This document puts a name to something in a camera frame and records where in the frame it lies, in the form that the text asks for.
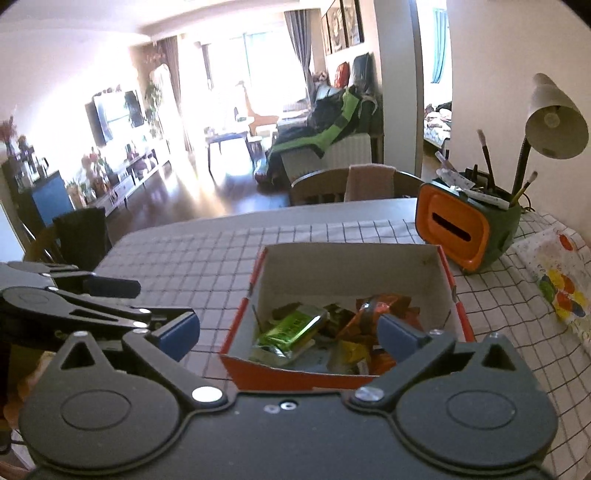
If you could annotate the red bag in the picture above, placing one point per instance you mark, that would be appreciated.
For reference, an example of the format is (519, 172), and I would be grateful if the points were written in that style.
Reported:
(341, 74)

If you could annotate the bed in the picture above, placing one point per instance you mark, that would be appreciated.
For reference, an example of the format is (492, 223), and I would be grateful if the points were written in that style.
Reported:
(436, 129)

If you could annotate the green and black jacket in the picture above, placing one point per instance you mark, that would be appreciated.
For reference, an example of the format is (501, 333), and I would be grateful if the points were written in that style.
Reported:
(314, 134)

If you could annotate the grey desk lamp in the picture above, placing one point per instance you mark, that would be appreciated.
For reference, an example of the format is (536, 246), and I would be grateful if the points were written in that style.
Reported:
(551, 120)

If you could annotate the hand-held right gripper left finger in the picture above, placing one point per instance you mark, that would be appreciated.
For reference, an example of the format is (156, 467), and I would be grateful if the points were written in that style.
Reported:
(178, 334)

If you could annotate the framed wall picture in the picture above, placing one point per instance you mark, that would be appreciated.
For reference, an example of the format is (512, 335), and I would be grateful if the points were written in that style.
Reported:
(353, 21)
(338, 27)

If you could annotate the white television cabinet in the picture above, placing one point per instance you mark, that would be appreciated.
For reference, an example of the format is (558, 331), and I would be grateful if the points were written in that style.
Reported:
(134, 170)

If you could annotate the paint brush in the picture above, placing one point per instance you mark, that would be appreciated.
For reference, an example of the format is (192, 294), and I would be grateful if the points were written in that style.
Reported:
(524, 187)
(485, 157)

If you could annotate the orange cardboard box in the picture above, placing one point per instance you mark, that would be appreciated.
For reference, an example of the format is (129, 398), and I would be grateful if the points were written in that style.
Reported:
(346, 272)

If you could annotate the white sideboard cabinet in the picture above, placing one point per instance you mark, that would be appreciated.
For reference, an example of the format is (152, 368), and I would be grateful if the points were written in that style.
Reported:
(9, 235)

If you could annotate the grey curtain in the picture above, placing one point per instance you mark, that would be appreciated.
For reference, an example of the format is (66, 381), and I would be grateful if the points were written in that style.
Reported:
(298, 50)

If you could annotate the green house plant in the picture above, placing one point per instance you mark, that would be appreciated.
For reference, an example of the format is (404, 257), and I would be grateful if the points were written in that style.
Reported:
(153, 106)

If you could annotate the blue and black cabinet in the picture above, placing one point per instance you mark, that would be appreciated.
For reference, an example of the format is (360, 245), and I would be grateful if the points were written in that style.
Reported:
(48, 198)

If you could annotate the white sofa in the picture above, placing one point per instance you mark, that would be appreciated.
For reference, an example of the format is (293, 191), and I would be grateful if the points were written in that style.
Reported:
(351, 152)

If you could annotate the wooden coffee table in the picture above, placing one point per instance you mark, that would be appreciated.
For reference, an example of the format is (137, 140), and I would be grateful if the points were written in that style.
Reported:
(228, 138)

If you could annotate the small yellow snack packet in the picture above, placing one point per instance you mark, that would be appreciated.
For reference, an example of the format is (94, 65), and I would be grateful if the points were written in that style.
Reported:
(353, 354)

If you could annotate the checked tablecloth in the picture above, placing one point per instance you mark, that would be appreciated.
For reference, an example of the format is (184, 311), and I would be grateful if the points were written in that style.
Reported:
(184, 258)

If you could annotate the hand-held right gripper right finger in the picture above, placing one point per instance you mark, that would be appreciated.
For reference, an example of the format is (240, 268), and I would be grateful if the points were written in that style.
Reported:
(399, 337)

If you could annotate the orange snack packet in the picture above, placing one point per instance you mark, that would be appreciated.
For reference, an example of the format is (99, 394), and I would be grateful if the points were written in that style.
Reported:
(374, 307)

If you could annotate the white paper slips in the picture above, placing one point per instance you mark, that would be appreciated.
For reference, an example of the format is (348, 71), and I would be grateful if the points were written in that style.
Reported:
(461, 180)

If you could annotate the television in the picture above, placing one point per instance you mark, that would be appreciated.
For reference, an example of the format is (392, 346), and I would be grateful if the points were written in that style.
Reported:
(113, 115)

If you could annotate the dark wooden dining chair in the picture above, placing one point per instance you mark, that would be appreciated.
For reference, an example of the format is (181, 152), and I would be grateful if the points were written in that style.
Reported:
(39, 244)

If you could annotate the blue curtain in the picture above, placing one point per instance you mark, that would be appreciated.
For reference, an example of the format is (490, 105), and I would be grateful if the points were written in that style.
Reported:
(439, 46)

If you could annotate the green snack packet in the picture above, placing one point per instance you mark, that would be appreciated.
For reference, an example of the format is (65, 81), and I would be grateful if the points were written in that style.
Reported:
(288, 330)

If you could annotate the vase of red flowers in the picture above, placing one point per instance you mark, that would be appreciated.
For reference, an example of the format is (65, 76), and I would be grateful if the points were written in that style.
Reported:
(7, 134)

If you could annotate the arched mirror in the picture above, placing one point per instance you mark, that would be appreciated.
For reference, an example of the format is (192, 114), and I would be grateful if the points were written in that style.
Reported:
(168, 101)

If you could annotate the red-brown chips packet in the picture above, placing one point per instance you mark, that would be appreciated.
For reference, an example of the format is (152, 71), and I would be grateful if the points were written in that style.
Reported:
(339, 318)

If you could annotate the beige cloth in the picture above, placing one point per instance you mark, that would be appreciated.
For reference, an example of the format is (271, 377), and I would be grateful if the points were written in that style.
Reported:
(369, 182)

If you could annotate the colourful printed cloth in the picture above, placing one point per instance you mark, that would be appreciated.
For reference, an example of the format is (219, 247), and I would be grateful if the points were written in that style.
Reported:
(561, 281)

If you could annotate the silver snack packet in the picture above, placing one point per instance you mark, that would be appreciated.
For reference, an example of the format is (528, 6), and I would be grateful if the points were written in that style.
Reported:
(316, 357)

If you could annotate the dark bag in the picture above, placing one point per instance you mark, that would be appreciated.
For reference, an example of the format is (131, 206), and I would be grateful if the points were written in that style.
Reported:
(361, 69)

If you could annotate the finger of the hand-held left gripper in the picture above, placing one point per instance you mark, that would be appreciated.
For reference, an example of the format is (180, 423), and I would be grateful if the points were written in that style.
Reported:
(92, 311)
(113, 287)

